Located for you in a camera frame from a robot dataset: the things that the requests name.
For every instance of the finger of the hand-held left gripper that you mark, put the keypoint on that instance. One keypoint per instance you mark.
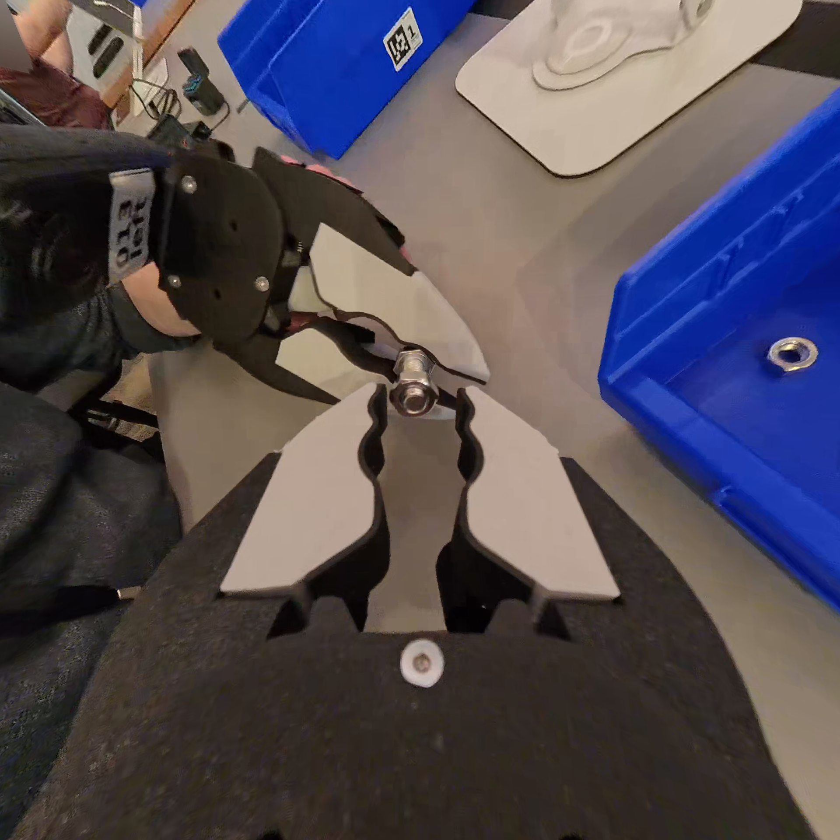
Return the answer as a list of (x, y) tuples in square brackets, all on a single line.
[(315, 364), (394, 295)]

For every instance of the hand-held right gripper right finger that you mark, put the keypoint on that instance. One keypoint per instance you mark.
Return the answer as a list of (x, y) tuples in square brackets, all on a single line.
[(531, 525)]

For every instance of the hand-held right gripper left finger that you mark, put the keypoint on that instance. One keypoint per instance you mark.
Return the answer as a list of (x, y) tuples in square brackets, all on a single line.
[(308, 518)]

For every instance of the silver hex bolt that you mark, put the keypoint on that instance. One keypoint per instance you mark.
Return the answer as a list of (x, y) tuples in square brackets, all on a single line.
[(413, 362)]

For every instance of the silver hex nut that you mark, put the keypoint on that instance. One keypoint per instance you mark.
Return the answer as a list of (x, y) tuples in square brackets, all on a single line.
[(778, 358), (397, 397)]

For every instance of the blue bin with square label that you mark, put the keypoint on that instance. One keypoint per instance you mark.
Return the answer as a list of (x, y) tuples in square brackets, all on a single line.
[(315, 72)]

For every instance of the blue plastic bin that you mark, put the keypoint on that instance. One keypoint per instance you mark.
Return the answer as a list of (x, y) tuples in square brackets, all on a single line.
[(722, 426)]

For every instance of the person's left forearm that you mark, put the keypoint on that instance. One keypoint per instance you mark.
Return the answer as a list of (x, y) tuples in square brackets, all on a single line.
[(154, 308)]

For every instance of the person's left hand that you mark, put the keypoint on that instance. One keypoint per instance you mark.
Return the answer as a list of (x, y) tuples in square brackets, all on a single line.
[(334, 178)]

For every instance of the black device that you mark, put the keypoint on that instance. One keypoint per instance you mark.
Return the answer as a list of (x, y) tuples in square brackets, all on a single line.
[(203, 92)]

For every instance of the wooden desk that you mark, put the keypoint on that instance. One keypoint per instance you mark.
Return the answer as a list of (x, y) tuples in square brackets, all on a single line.
[(164, 36)]

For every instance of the white metal stand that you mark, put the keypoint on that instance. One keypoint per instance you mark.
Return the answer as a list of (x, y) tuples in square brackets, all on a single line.
[(525, 105)]

